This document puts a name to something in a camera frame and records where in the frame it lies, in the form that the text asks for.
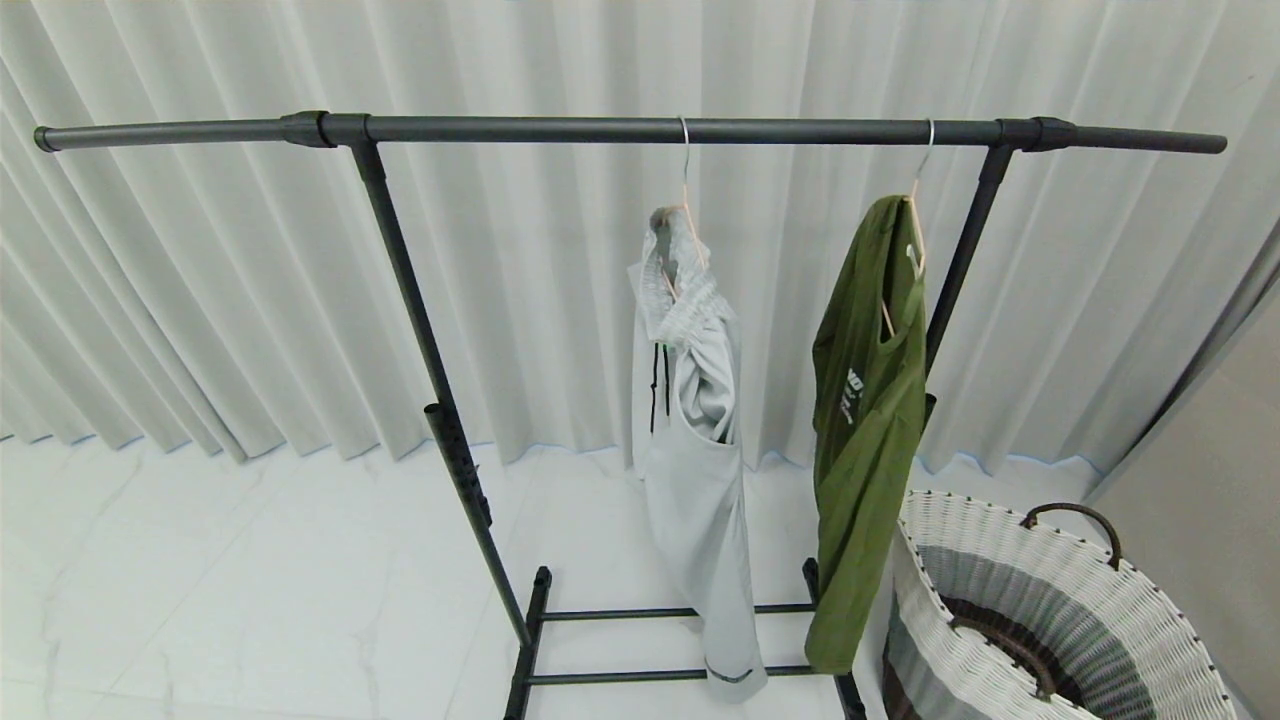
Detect pink clothes hanger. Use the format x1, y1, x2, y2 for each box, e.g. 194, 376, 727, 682
655, 117, 711, 301
880, 120, 936, 341

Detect white curtain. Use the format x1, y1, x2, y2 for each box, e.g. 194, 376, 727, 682
0, 0, 1280, 476

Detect pale grey shorts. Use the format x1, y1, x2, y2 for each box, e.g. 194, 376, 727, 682
628, 205, 769, 703

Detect white laundry basket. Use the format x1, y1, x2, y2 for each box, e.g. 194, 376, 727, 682
880, 490, 1241, 720

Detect black clothes rack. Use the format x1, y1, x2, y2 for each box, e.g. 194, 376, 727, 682
32, 110, 1229, 720

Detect green garment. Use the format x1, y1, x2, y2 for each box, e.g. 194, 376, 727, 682
805, 195, 929, 676

